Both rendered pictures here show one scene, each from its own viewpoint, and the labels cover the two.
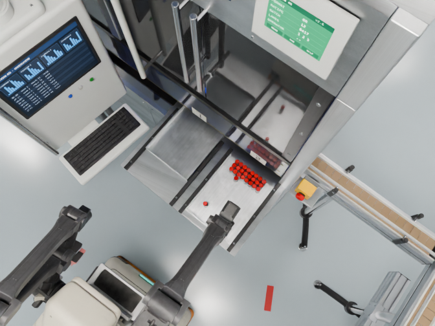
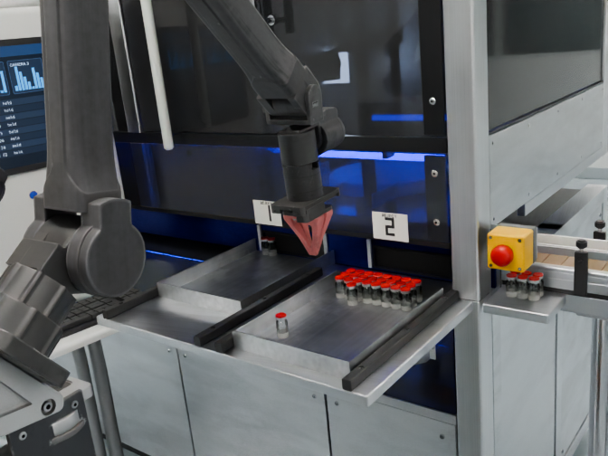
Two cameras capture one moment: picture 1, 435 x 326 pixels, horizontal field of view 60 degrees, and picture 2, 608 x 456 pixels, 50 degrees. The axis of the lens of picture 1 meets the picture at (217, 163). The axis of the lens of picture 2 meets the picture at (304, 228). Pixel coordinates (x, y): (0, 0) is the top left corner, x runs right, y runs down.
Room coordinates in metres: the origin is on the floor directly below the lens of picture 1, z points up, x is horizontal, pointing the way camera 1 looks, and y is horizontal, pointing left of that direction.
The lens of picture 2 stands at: (-0.84, -0.01, 1.43)
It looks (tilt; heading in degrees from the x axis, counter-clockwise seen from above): 17 degrees down; 0
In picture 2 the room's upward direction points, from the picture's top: 6 degrees counter-clockwise
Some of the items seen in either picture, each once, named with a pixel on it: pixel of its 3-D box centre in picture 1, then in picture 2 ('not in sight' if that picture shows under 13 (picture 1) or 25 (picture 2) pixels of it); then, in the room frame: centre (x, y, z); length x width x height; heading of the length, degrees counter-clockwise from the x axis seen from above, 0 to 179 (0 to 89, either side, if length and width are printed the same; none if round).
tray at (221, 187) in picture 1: (230, 198); (342, 317); (0.33, -0.06, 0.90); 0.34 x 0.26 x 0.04; 141
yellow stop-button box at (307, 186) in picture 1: (306, 187); (511, 247); (0.36, -0.40, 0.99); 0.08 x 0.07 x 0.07; 142
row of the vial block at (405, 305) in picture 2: (244, 180); (372, 292); (0.42, -0.13, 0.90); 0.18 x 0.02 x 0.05; 51
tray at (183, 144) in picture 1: (188, 138); (249, 272); (0.63, 0.14, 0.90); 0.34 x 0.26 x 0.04; 142
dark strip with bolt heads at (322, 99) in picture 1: (294, 144); (429, 37); (0.43, -0.27, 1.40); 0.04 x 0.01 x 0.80; 52
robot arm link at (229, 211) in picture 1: (224, 216); (307, 118); (0.19, -0.03, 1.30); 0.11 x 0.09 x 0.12; 146
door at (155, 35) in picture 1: (151, 24); (186, 10); (0.83, 0.23, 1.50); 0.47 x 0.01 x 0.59; 52
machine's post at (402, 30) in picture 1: (293, 173); (470, 215); (0.41, -0.33, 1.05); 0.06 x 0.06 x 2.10; 52
